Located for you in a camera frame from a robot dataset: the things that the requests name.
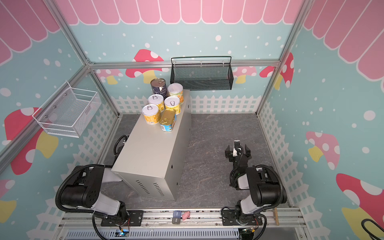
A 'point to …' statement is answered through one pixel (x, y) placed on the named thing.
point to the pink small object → (186, 215)
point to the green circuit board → (124, 233)
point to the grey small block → (176, 217)
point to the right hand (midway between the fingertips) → (237, 145)
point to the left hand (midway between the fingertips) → (136, 144)
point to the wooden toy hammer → (275, 216)
